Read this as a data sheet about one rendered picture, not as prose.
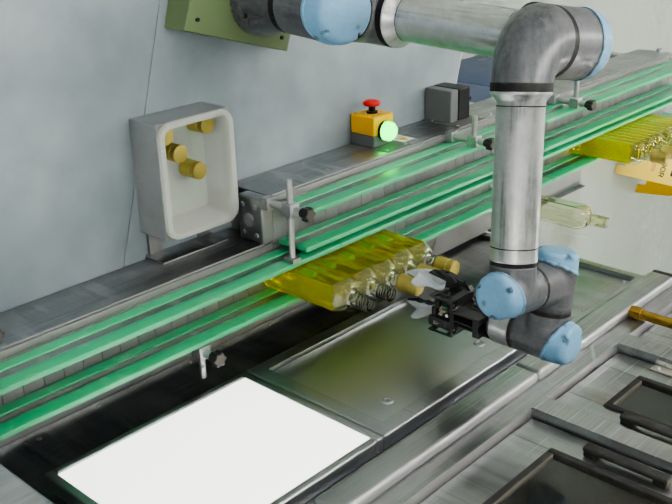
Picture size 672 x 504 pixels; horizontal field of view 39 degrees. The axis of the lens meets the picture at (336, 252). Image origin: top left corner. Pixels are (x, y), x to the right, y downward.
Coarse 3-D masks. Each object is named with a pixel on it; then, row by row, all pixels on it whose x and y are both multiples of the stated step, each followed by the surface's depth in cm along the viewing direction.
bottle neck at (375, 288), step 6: (372, 282) 184; (378, 282) 183; (372, 288) 183; (378, 288) 182; (384, 288) 181; (390, 288) 181; (372, 294) 183; (378, 294) 182; (384, 294) 181; (390, 294) 183; (390, 300) 182
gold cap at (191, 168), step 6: (186, 162) 183; (192, 162) 182; (198, 162) 182; (180, 168) 183; (186, 168) 182; (192, 168) 181; (198, 168) 182; (204, 168) 183; (186, 174) 183; (192, 174) 182; (198, 174) 182; (204, 174) 183
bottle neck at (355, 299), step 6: (354, 294) 179; (360, 294) 179; (348, 300) 179; (354, 300) 178; (360, 300) 178; (366, 300) 177; (372, 300) 178; (354, 306) 179; (360, 306) 178; (366, 306) 177; (372, 306) 179
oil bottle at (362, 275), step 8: (328, 256) 192; (336, 256) 192; (320, 264) 189; (328, 264) 188; (336, 264) 188; (344, 264) 188; (352, 264) 188; (360, 264) 188; (344, 272) 185; (352, 272) 185; (360, 272) 185; (368, 272) 185; (360, 280) 183; (368, 280) 184; (376, 280) 186; (360, 288) 183
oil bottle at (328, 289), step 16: (288, 272) 187; (304, 272) 185; (320, 272) 185; (336, 272) 185; (288, 288) 188; (304, 288) 185; (320, 288) 182; (336, 288) 179; (352, 288) 181; (320, 304) 183; (336, 304) 180
